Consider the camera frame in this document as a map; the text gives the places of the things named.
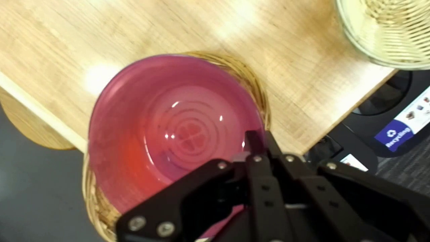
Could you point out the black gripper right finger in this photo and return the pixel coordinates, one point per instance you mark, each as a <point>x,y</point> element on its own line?
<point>358,202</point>

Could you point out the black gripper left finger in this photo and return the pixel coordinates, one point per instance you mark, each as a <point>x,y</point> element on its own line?
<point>179,197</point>

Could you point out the pink translucent plastic bowl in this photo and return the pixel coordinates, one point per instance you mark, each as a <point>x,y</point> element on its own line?
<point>148,125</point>

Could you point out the small brown wicker basket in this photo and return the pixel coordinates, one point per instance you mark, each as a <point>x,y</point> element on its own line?
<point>94,210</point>

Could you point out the pale round wicker basket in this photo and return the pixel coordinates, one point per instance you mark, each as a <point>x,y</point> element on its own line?
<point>394,31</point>

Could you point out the black recycling bin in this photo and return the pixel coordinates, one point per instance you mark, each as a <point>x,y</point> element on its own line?
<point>385,101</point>

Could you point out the wooden stool with red legs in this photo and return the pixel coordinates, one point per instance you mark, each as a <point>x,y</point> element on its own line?
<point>31,125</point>

